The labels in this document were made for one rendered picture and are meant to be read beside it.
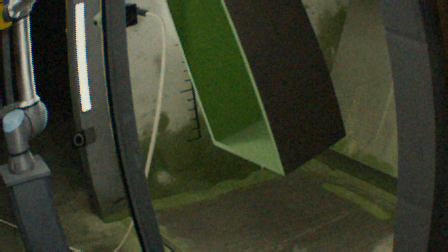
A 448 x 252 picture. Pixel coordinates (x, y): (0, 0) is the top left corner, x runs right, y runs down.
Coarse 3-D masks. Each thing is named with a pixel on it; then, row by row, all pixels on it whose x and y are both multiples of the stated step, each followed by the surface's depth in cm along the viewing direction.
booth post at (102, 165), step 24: (72, 0) 392; (96, 0) 399; (72, 24) 397; (72, 48) 404; (96, 48) 407; (72, 72) 412; (96, 72) 411; (72, 96) 422; (96, 96) 414; (96, 120) 416; (96, 144) 419; (96, 168) 421; (96, 192) 423; (120, 192) 430; (120, 216) 433
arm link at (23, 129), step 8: (16, 112) 326; (8, 120) 318; (16, 120) 319; (24, 120) 326; (8, 128) 318; (16, 128) 319; (24, 128) 324; (32, 128) 331; (8, 136) 320; (16, 136) 320; (24, 136) 324; (8, 144) 321; (16, 144) 320; (24, 144) 324; (8, 152) 324; (16, 152) 321
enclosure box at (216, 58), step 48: (192, 0) 372; (240, 0) 316; (288, 0) 326; (192, 48) 377; (240, 48) 322; (288, 48) 330; (240, 96) 393; (288, 96) 334; (240, 144) 382; (288, 144) 338
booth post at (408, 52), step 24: (384, 0) 149; (408, 0) 139; (432, 0) 138; (384, 24) 153; (408, 24) 143; (432, 24) 138; (408, 48) 146; (432, 48) 139; (408, 72) 149; (432, 72) 140; (408, 96) 152; (432, 96) 142; (408, 120) 154; (432, 120) 144; (408, 144) 156; (432, 144) 146; (408, 168) 158; (432, 168) 147; (408, 192) 159; (432, 192) 148; (408, 216) 160; (432, 216) 150; (408, 240) 161; (432, 240) 152
